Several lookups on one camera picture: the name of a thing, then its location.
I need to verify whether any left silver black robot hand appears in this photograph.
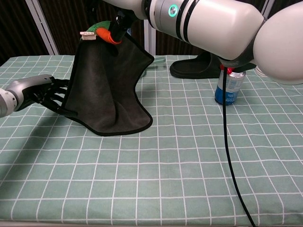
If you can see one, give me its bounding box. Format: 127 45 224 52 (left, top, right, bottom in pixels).
5 74 79 118

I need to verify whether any right silver robot hand orange thumb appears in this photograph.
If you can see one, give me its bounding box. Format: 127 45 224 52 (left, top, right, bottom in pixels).
89 0 137 45

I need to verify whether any green cloth black trim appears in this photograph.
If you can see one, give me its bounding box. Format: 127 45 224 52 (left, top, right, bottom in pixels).
62 20 155 137

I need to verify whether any light green plastic dustpan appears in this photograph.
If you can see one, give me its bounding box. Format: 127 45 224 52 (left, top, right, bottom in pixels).
139 56 167 79

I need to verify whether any black slide slipper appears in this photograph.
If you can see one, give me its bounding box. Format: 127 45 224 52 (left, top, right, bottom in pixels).
169 52 225 79

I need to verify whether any green checked tablecloth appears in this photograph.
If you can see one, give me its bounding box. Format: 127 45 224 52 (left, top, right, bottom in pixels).
0 54 303 224

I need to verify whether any grey metal partition post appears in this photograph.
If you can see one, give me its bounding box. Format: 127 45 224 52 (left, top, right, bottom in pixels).
25 0 60 56
261 0 275 18
143 19 157 56

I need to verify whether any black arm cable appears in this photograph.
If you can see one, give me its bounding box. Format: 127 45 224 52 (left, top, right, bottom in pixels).
219 67 257 227

